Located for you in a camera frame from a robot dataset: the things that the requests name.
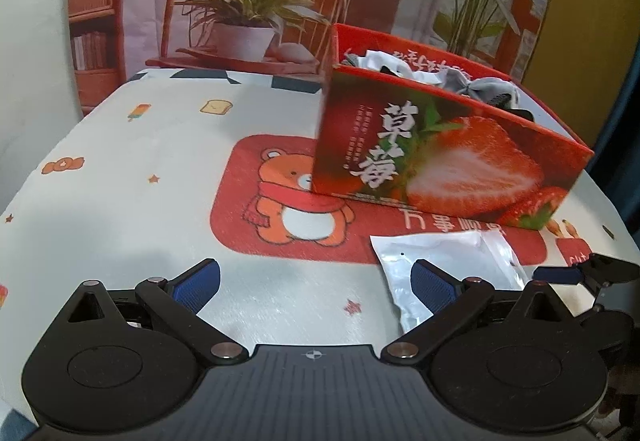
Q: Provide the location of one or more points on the white plastic packet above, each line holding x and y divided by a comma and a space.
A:
440, 256

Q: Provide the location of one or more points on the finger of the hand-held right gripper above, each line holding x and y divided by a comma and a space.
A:
557, 275

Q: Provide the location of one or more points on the red strawberry print cardboard box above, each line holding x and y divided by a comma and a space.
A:
450, 161

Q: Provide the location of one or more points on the black cloth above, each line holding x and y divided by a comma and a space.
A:
520, 114

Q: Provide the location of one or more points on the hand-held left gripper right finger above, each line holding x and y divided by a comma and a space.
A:
435, 288

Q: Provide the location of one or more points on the blue fleece cloth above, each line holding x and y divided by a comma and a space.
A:
15, 426

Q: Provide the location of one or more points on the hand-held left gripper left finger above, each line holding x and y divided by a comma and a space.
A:
197, 283

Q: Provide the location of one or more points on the grey knitted cloth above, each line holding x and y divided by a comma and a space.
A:
485, 88

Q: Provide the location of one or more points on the white cartoon print tablecloth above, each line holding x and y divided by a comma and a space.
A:
150, 171

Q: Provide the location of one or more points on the white cloth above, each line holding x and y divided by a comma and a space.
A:
380, 61

